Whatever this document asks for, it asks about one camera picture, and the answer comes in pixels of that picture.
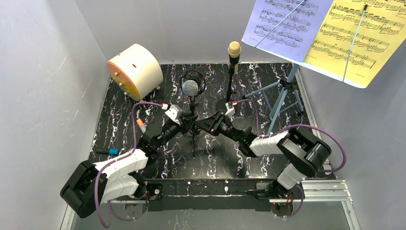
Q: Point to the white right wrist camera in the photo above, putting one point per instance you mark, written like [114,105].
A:
[230,109]

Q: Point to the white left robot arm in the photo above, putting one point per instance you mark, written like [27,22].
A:
[92,184]

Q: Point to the aluminium frame rail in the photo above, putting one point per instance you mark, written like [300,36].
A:
[223,194]

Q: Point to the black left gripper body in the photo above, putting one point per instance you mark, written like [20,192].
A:
[183,121]

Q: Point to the blue music stand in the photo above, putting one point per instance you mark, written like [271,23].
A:
[288,85]

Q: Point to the black and blue marker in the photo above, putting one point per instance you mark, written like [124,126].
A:
[111,151]

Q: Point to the lavender sheet music page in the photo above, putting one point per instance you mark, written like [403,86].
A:
[285,28]

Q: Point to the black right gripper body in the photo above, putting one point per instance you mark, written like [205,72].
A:
[214,121]

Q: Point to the yellow sheet music page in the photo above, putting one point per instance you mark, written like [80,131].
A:
[356,39]

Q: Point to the beige microphone on round stand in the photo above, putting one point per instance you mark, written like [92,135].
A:
[234,50]

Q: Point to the silver microphone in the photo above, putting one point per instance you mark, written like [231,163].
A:
[192,84]

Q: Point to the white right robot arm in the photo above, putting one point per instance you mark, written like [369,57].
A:
[305,152]

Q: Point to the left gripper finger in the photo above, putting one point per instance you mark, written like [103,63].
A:
[193,130]
[188,119]

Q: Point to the white and orange drum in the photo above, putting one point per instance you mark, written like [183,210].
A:
[136,71]

